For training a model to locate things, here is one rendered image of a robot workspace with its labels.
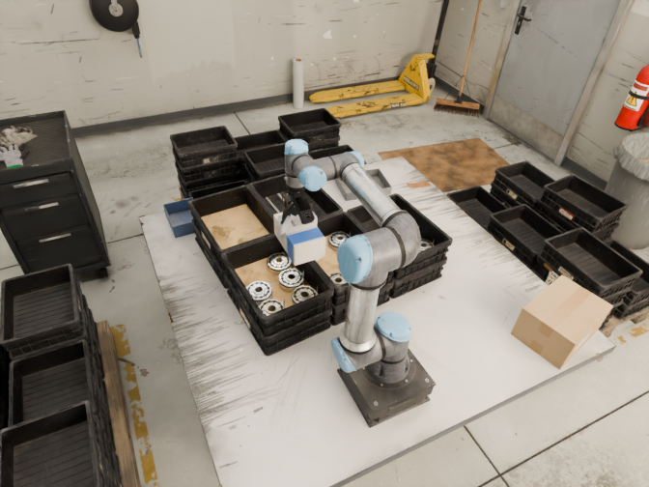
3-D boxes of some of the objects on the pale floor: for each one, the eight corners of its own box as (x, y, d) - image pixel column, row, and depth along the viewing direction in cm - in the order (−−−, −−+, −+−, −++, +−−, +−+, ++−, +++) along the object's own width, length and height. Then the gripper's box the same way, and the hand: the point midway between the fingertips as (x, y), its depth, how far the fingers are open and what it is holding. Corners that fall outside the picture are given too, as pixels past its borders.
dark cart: (116, 280, 302) (72, 157, 243) (38, 301, 287) (-29, 176, 228) (104, 226, 342) (65, 109, 283) (36, 242, 327) (-22, 122, 268)
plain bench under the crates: (554, 431, 237) (616, 346, 191) (250, 598, 180) (235, 534, 134) (387, 240, 343) (401, 156, 297) (163, 307, 287) (138, 216, 241)
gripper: (315, 169, 168) (314, 214, 181) (265, 182, 162) (267, 227, 175) (325, 182, 163) (324, 227, 176) (273, 194, 156) (275, 241, 169)
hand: (298, 231), depth 173 cm, fingers closed on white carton, 13 cm apart
